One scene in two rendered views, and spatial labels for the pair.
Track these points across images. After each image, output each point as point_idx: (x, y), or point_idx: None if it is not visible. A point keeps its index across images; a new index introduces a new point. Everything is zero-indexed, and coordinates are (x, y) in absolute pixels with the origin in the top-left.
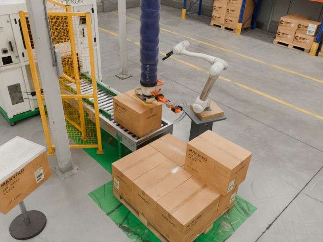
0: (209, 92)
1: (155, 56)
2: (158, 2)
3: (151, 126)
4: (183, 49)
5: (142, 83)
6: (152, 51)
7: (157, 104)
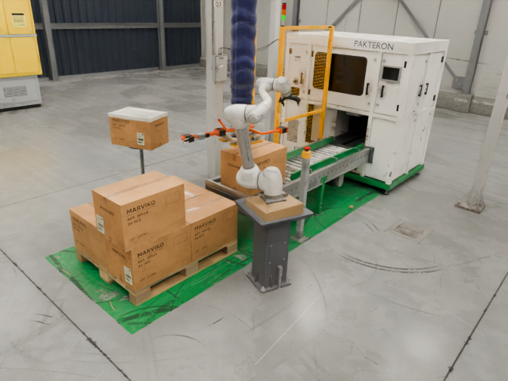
0: (240, 153)
1: (233, 78)
2: (236, 6)
3: (234, 181)
4: (261, 82)
5: None
6: (231, 70)
7: None
